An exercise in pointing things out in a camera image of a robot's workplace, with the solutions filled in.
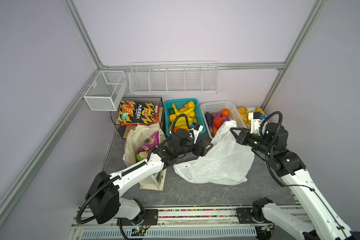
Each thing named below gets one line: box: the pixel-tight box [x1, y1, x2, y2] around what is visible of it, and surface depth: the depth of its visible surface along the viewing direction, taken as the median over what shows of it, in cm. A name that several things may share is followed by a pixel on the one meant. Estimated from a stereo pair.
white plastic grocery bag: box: [173, 120, 255, 185], surface depth 82 cm
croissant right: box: [252, 106, 265, 116], surface depth 122 cm
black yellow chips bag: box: [116, 99, 160, 126], surface depth 93 cm
